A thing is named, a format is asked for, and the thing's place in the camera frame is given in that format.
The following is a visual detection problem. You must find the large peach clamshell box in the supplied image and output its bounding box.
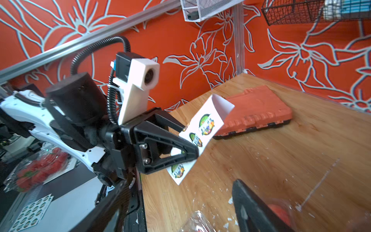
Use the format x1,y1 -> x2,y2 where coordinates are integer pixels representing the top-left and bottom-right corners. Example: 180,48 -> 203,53
178,211 -> 215,232

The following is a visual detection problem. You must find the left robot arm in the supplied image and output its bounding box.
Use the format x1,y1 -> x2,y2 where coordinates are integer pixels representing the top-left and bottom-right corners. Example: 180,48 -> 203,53
1,36 -> 200,186

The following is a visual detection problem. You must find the orange plastic tool case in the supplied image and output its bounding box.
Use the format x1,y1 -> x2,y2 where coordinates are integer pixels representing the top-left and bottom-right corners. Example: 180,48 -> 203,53
214,85 -> 293,140

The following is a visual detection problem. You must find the clear acrylic wall bin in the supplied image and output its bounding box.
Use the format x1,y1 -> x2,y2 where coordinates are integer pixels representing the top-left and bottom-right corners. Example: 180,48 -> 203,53
180,0 -> 243,22

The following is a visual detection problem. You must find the black wire wall basket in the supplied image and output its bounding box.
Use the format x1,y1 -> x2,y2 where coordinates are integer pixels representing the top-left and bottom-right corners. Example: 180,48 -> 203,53
261,0 -> 371,26

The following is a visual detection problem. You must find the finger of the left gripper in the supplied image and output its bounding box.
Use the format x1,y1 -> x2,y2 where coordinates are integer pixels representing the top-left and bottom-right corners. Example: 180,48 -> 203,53
145,108 -> 185,135
127,120 -> 199,175

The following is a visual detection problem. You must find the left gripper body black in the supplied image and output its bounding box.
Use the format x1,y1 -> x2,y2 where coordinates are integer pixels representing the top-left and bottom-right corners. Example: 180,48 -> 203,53
92,110 -> 154,186

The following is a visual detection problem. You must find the light blue box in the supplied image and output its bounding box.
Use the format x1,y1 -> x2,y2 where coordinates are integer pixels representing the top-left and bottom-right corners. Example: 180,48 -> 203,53
341,0 -> 371,14

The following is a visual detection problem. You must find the spare sticker sheet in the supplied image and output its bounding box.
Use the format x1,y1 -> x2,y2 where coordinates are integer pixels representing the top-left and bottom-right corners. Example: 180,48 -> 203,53
9,194 -> 54,232

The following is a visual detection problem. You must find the background strawberry box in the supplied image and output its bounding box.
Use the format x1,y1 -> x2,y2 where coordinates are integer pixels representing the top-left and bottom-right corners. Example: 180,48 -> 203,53
4,143 -> 70,192

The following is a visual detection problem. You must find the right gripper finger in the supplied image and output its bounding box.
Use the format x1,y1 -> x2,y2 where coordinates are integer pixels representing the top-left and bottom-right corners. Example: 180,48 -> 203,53
232,179 -> 294,232

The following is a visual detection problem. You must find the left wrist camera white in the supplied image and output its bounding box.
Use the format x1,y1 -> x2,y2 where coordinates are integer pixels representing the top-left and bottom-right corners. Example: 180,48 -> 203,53
113,52 -> 160,126

